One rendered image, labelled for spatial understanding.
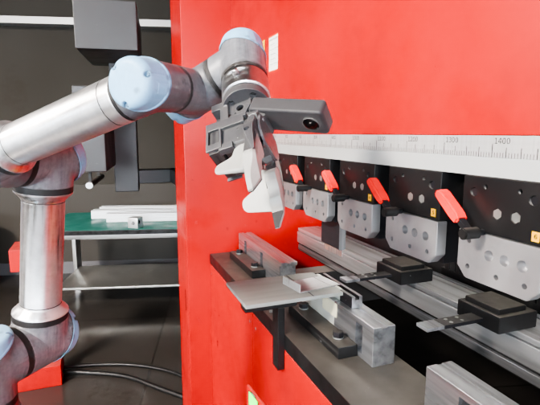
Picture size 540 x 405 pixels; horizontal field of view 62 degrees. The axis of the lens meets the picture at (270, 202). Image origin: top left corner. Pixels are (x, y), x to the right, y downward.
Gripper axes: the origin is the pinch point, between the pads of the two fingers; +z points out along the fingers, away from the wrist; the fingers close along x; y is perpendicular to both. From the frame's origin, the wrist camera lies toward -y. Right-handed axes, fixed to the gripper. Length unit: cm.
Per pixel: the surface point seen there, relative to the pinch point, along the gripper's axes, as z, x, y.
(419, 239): -8.3, -34.0, -16.9
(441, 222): -8.3, -29.9, -21.1
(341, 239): -28, -59, 1
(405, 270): -24, -78, -12
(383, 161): -26.9, -31.8, -15.0
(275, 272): -42, -91, 31
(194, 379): -29, -145, 93
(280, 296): -15, -57, 19
